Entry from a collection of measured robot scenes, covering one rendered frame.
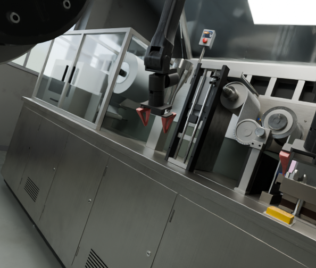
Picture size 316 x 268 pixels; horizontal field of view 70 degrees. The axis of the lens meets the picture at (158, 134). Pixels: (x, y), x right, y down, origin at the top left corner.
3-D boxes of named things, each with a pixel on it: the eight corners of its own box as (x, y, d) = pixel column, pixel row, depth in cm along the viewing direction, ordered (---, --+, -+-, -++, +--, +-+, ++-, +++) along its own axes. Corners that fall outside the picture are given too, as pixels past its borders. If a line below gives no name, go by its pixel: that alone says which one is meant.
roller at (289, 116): (260, 130, 104) (268, 107, 103) (272, 140, 123) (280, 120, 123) (287, 137, 96) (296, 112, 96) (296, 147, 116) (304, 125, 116)
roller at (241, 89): (216, 106, 121) (225, 81, 121) (233, 117, 141) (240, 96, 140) (241, 111, 112) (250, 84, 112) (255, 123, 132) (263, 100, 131)
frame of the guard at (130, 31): (28, 98, 221) (51, 30, 219) (80, 113, 265) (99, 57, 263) (93, 129, 144) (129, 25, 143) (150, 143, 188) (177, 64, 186)
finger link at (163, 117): (160, 126, 89) (161, 103, 84) (175, 131, 85) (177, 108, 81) (149, 132, 84) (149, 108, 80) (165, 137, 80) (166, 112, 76)
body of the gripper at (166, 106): (150, 103, 88) (151, 85, 84) (172, 110, 82) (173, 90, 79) (139, 108, 83) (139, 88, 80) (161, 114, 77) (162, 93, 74)
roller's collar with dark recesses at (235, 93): (221, 97, 114) (225, 85, 114) (225, 100, 119) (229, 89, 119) (232, 99, 110) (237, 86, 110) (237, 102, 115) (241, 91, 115)
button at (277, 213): (265, 214, 73) (267, 207, 73) (269, 212, 78) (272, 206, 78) (288, 225, 68) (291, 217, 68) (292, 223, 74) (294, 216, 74)
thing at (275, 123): (264, 124, 102) (274, 109, 100) (265, 125, 103) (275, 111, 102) (280, 132, 97) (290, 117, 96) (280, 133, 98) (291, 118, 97)
